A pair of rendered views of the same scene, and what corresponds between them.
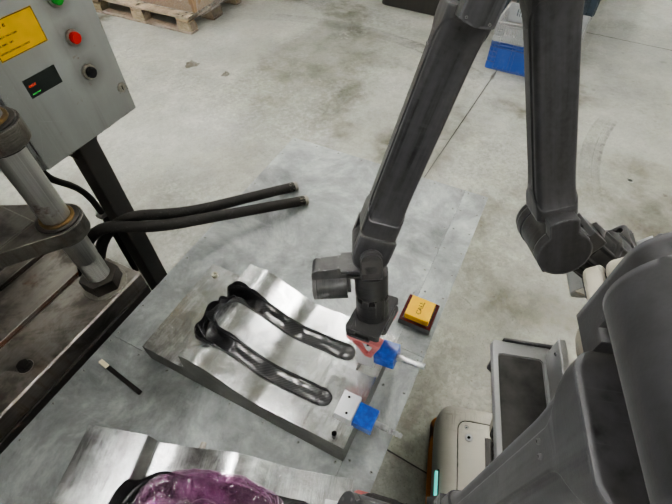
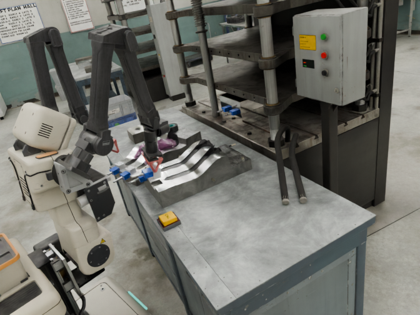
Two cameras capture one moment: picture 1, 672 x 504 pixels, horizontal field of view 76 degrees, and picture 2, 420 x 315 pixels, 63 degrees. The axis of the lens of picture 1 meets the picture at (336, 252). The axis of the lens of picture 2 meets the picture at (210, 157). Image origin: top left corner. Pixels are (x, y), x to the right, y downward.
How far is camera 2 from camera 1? 178 cm
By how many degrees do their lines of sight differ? 91
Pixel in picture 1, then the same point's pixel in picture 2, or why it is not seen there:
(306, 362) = (175, 170)
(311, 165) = (328, 215)
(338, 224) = (255, 213)
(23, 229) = not seen: hidden behind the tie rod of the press
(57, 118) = (307, 80)
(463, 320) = not seen: outside the picture
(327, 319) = (186, 178)
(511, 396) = (94, 174)
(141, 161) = not seen: outside the picture
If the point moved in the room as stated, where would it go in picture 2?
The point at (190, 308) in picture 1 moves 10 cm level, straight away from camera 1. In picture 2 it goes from (231, 152) to (250, 150)
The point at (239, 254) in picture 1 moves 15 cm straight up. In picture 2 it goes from (262, 175) to (258, 149)
